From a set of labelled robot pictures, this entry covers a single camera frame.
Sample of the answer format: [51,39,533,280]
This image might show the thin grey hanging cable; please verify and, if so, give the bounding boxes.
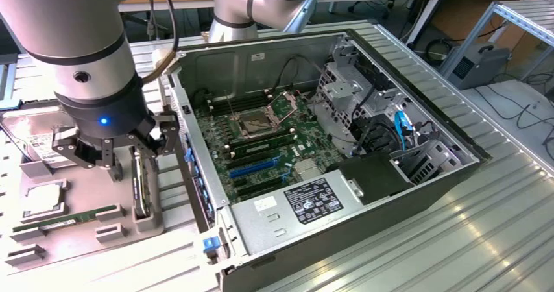
[146,0,157,42]

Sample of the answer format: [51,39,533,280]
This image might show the CPU socket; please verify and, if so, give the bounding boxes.
[233,108,278,141]

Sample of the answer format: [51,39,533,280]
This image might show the blue expansion slot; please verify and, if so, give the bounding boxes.
[229,157,283,179]

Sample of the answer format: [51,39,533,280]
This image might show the silver CPU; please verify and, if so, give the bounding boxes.
[23,186,66,215]

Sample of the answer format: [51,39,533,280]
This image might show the RAM slot black latches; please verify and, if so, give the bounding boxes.
[209,92,270,108]
[211,97,274,114]
[222,125,293,145]

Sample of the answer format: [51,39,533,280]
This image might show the black plastic shroud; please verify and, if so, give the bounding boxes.
[337,151,416,206]

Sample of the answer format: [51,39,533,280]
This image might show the green motherboard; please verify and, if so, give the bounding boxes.
[190,87,350,202]

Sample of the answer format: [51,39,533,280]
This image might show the perforated metal drive cage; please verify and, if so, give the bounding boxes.
[311,60,378,159]

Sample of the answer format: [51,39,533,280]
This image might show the silver chipset heatsink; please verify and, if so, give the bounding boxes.
[294,160,322,180]

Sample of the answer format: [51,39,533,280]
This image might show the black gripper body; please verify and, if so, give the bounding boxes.
[54,75,157,141]

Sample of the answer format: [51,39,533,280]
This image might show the green RAM stick white label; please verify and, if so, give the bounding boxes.
[11,204,119,234]

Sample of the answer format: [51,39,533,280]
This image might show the thin metal locking lever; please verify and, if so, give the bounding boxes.
[223,89,239,123]

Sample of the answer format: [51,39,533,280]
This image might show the blue SATA wire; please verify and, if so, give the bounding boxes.
[394,109,413,151]

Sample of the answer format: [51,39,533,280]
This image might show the slotted metal disk bay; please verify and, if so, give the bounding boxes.
[389,138,472,186]

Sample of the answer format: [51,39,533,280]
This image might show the blue disk carrier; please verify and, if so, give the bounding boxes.
[0,97,24,111]

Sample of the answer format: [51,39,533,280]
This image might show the grey parts rack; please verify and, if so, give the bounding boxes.
[0,136,169,275]

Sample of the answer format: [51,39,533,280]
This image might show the aluminium profile frame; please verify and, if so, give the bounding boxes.
[440,0,554,82]

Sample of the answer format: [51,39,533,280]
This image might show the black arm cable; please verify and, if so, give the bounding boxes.
[158,0,182,59]

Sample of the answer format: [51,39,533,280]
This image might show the black arched wire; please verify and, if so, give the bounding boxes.
[275,55,326,90]

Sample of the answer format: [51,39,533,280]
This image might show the silver power supply unit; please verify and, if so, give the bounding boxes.
[229,170,368,258]

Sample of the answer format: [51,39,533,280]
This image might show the RAM slot white latches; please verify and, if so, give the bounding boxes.
[209,90,270,104]
[210,95,273,111]
[225,128,297,150]

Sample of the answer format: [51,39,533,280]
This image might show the graphics card with metal bracket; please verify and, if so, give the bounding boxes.
[131,147,154,220]

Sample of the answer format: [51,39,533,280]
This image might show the beige cable sleeve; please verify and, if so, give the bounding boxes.
[141,52,179,82]

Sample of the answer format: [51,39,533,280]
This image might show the coiled black cable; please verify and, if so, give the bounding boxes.
[425,38,452,62]

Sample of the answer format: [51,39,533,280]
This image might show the open black PC case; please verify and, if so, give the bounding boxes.
[151,28,494,292]

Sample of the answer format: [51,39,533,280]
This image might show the grey machine with handle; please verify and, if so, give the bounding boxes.
[440,43,513,91]

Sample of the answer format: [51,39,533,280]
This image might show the silver hard disk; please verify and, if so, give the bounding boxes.
[0,108,82,163]

